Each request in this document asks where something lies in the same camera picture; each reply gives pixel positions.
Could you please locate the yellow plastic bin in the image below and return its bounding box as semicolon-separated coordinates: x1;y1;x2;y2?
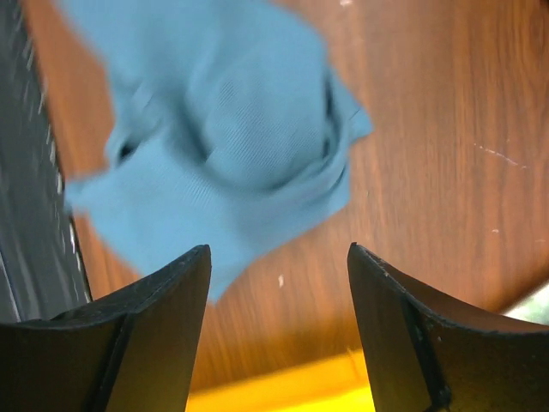
186;350;375;412

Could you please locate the blue tank top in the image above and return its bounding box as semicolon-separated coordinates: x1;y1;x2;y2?
57;1;372;301

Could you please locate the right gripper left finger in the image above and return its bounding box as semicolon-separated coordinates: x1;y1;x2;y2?
1;245;211;411

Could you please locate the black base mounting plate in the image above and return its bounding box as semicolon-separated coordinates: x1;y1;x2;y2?
1;1;91;323

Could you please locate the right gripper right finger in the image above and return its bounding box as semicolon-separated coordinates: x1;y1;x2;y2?
347;243;548;411

